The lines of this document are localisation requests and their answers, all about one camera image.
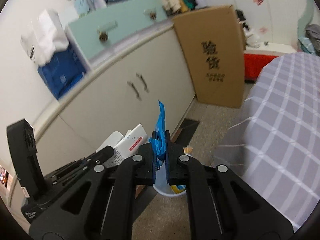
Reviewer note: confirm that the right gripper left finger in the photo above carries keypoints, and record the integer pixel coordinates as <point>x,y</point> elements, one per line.
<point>97,202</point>

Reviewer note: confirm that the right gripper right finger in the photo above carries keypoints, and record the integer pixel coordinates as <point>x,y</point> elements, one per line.
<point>221,205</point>

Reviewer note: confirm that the white tissue packet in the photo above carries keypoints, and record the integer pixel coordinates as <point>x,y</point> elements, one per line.
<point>124,145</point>

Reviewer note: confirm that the blue wrapper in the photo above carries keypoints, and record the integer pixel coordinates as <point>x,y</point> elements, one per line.
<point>159,144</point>

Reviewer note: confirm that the light blue trash bin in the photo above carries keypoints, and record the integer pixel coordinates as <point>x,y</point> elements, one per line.
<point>163,188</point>

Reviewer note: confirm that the grey plaid bed sheet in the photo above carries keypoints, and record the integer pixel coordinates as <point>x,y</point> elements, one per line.
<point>273,144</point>

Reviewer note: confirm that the black floor mat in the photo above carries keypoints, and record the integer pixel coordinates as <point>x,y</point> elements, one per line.
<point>185,132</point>

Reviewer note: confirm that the white low cabinet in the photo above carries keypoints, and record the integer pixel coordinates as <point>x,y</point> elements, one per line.
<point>120,94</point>

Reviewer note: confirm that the blue shopping bag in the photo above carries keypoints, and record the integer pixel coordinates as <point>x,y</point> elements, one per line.
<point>62,72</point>

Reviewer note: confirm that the red storage box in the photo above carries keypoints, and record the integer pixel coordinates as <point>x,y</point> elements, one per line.
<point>254,63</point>

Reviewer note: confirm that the white plastic bag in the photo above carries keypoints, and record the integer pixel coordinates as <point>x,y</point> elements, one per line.
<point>45,38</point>

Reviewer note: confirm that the mint green drawer unit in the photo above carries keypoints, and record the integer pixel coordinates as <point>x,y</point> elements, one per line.
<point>97,31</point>

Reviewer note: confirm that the large cardboard box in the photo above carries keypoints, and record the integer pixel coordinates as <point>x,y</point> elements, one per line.
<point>211,40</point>

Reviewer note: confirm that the white bag on shelf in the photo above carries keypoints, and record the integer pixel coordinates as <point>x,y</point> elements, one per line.
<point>252,38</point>

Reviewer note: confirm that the grey folded blanket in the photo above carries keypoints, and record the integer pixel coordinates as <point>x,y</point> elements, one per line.
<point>309,43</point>

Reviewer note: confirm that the pink butterfly wall sticker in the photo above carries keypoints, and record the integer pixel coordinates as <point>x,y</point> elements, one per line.
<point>258,2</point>

